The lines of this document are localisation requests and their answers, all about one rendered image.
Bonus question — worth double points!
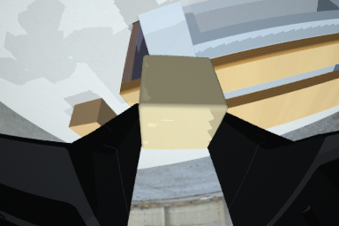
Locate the tan rectangular block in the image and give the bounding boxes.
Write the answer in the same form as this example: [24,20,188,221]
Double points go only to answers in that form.
[68,98,117,138]

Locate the small beige block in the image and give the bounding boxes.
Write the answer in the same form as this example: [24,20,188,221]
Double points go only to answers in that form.
[138,56,227,151]

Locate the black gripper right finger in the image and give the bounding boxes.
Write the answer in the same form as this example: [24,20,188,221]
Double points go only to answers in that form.
[207,112,339,226]

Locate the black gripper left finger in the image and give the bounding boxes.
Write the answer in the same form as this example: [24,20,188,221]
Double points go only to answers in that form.
[0,103,142,226]

